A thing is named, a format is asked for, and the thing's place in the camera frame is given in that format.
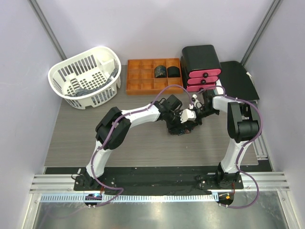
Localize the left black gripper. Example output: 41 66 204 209
165 110 187 135

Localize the floral navy tie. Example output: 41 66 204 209
167 121 198 135

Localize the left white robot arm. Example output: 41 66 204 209
85 95 182 190

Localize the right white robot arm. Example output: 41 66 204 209
199 89 262 188

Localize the white teal booklet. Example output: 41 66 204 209
213 80 258 105

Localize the black folder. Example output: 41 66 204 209
219 61 260 101

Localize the black pink drawer unit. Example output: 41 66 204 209
180 44 222 92

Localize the rolled black tie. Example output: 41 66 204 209
167 66 180 78

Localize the rolled dark patterned tie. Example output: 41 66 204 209
154 65 167 78

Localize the orange compartment tray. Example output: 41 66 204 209
126 58 183 95

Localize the white plastic basket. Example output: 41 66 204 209
48 46 122 110

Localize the blue patterned tie in basket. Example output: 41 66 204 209
74 68 118 97

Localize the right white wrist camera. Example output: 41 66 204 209
192 94 202 109

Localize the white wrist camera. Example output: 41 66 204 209
180 104 196 123
192 94 202 109

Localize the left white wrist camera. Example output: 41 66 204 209
180 104 196 123

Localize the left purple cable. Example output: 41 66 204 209
91 84 194 208

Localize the purple cable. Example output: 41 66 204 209
195 85 263 209
91 84 194 208

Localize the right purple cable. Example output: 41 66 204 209
195 85 263 209

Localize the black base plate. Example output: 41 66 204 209
74 166 244 192

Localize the white slotted cable duct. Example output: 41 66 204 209
40 193 219 203

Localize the aluminium frame rail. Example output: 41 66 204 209
30 174 77 193

